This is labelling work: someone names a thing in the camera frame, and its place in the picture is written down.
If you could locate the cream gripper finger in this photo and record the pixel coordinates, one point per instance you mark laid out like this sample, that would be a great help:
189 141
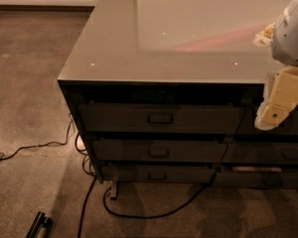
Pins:
280 99

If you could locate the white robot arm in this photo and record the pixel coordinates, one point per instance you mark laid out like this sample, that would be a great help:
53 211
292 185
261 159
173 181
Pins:
282 37

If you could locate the dark cabinet with glossy top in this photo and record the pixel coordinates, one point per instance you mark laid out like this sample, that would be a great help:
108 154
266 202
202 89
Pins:
173 52

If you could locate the drawer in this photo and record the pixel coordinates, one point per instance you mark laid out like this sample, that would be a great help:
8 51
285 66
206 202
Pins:
142 173
288 127
154 118
284 179
251 153
159 151

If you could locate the black metal bracket on floor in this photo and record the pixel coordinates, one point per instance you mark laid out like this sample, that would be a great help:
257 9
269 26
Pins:
41 221

